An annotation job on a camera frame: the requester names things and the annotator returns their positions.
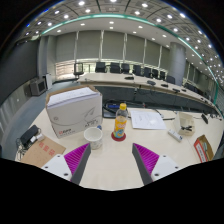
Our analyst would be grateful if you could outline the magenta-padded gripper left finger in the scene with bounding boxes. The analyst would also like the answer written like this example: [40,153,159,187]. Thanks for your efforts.
[41,142,92,186]

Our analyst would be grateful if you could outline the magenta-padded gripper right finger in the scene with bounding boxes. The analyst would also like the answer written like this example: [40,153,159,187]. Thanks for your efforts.
[131,142,184,186]

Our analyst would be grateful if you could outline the yellow-capped clear drink bottle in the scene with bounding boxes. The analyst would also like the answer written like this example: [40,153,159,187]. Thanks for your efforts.
[113,102,129,140]

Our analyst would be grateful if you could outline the brown cardboard envelope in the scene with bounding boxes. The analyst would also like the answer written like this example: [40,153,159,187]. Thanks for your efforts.
[20,134,67,168]

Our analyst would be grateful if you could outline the white power strip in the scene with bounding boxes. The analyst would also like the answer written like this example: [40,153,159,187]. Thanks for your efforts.
[167,128,184,143]

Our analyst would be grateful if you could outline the flat round red coaster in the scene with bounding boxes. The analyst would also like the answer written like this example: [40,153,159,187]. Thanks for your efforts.
[110,131,127,143]

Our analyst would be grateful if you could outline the white printed paper sheet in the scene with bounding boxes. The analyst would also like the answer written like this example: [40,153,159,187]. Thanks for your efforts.
[129,109,168,131]

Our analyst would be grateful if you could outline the white copy paper box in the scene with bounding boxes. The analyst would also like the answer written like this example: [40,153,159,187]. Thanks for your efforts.
[45,84,104,139]

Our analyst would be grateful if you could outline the open beige cardboard box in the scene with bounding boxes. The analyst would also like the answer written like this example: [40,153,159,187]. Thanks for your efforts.
[173,111,196,136]

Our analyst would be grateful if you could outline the red-labelled brown cardboard box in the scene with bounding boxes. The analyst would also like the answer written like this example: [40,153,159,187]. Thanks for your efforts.
[193,134,215,163]

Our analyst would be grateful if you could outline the black desk device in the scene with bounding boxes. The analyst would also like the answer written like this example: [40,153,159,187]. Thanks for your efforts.
[102,100,121,119]

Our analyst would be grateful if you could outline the grey box monitor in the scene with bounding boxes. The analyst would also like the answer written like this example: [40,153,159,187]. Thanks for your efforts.
[29,77,48,97]

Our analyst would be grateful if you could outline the long curved conference desk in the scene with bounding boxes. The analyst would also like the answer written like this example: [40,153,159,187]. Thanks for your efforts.
[77,72,221,116]

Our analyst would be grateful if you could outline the row of black office chairs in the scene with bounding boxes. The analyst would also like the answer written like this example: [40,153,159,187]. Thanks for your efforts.
[94,61,201,94]

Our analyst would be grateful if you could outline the black mesh office chair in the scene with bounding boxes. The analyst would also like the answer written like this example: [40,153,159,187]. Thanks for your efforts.
[73,62,85,81]

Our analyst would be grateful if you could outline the group of ceiling lights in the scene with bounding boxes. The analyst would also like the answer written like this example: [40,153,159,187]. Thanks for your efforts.
[26,0,224,78]

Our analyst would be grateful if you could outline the white mug with blue handle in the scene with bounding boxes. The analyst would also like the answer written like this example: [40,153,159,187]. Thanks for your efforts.
[83,125,104,150]

